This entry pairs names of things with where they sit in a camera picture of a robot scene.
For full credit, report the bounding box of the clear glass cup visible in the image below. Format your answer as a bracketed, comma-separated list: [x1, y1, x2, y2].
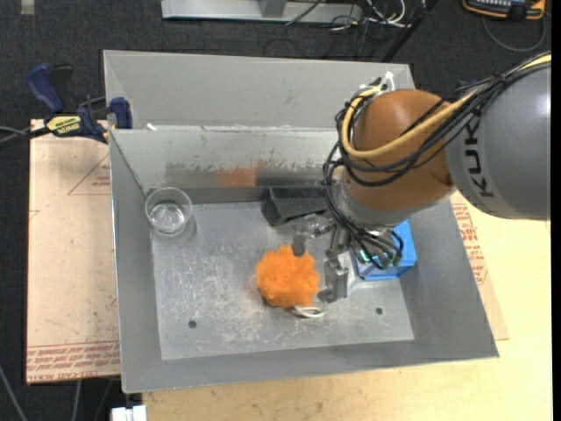
[144, 187, 194, 237]

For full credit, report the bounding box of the blue box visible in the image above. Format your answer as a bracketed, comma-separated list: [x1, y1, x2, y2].
[349, 218, 417, 282]

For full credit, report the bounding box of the dark green flat block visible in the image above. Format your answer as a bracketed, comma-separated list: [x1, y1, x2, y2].
[260, 186, 335, 228]

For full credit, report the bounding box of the grey metal bin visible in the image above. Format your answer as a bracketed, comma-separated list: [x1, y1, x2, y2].
[103, 49, 500, 395]

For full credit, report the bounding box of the orange mesh bath pouf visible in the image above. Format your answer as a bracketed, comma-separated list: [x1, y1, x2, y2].
[254, 244, 327, 320]

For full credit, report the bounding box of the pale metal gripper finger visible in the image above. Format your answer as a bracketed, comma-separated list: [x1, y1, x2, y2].
[292, 225, 309, 258]
[318, 259, 351, 304]

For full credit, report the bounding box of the brown cardboard board, red print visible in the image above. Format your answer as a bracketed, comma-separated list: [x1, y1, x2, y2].
[25, 118, 510, 386]

